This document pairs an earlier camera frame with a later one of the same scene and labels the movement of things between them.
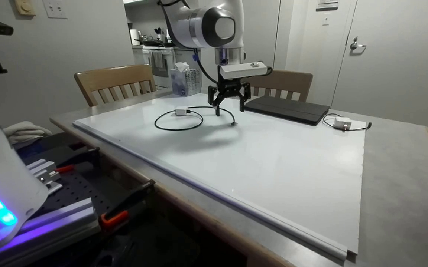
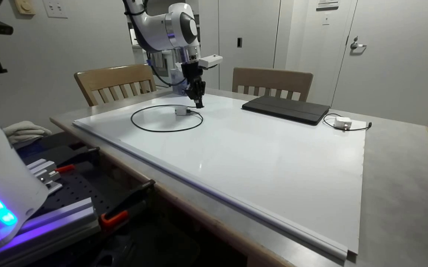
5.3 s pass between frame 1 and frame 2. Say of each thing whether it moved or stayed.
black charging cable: moved
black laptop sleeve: stayed
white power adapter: stayed
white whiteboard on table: stayed
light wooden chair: stayed
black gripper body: moved
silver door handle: stayed
